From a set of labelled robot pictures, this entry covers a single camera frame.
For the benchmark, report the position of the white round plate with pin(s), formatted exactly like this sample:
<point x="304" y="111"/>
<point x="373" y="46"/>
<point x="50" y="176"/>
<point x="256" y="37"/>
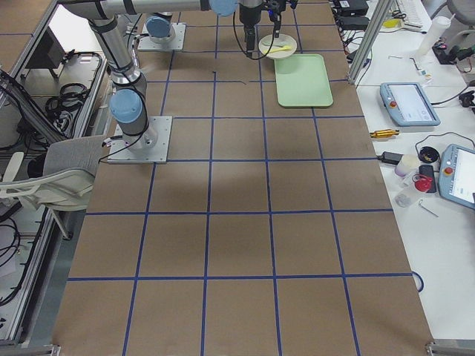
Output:
<point x="283" y="39"/>

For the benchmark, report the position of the yellow plastic fork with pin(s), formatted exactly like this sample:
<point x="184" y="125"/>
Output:
<point x="278" y="49"/>

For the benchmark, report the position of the mint green serving tray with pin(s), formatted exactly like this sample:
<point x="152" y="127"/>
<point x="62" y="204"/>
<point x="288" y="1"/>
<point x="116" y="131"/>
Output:
<point x="302" y="81"/>

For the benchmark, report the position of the far teach pendant tablet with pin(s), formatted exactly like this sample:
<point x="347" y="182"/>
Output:
<point x="407" y="104"/>

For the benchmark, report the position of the teach pendant tablet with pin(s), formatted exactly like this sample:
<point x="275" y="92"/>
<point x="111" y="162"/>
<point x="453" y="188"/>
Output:
<point x="407" y="104"/>
<point x="456" y="175"/>

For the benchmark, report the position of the gold metal cylinder tool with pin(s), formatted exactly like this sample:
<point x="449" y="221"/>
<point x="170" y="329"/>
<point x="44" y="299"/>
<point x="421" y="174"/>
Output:
<point x="384" y="134"/>

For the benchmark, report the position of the black power adapter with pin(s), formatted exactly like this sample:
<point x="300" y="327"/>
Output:
<point x="389" y="158"/>

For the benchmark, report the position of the white plastic cup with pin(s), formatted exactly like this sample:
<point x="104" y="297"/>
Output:
<point x="408" y="163"/>

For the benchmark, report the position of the near teach pendant tablet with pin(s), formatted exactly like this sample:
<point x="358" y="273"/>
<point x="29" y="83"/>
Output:
<point x="456" y="175"/>

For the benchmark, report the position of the grey white office chair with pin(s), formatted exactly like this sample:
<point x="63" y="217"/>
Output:
<point x="67" y="179"/>

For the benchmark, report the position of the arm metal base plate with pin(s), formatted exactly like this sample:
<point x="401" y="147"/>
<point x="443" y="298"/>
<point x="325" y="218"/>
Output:
<point x="173" y="41"/>
<point x="151" y="147"/>

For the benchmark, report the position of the aluminium frame post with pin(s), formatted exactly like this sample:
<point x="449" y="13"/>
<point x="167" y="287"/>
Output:
<point x="379" y="15"/>

